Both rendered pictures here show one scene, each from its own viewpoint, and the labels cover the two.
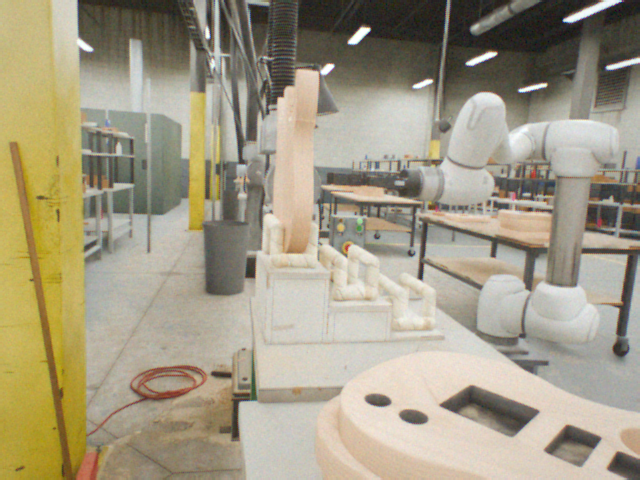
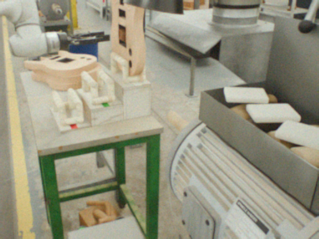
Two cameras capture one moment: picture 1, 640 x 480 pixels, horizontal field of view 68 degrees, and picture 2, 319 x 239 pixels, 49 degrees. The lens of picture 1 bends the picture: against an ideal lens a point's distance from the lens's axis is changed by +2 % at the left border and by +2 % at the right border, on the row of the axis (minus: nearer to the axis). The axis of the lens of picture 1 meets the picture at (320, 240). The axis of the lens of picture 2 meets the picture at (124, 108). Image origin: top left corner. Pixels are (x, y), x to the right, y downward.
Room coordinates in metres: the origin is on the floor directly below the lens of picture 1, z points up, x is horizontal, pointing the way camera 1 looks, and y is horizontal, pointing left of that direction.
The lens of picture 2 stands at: (2.80, -0.16, 1.68)
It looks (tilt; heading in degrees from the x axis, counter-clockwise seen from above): 25 degrees down; 172
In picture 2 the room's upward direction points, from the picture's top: 1 degrees counter-clockwise
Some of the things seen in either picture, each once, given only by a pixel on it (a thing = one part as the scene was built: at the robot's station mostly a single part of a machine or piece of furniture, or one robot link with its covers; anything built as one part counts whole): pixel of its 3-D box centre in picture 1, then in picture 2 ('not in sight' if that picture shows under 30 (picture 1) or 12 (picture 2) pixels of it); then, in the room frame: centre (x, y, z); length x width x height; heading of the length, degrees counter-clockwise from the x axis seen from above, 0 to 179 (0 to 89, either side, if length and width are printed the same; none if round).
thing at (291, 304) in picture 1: (288, 293); (126, 92); (1.18, 0.07, 1.02); 0.27 x 0.15 x 0.17; 14
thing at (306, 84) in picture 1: (304, 96); not in sight; (1.05, 0.05, 1.49); 0.07 x 0.04 x 0.10; 13
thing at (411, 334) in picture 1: (397, 320); (69, 117); (1.25, -0.23, 0.94); 0.27 x 0.15 x 0.01; 14
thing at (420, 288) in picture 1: (416, 285); (57, 100); (1.26, -0.27, 1.04); 0.20 x 0.03 x 0.03; 13
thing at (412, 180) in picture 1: (399, 182); (68, 40); (1.24, -0.20, 1.31); 0.09 x 0.08 x 0.07; 104
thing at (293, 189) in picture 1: (291, 171); (126, 31); (1.18, 0.08, 1.33); 0.35 x 0.04 x 0.40; 13
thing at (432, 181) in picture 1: (425, 184); (52, 42); (1.25, -0.27, 1.31); 0.09 x 0.06 x 0.09; 14
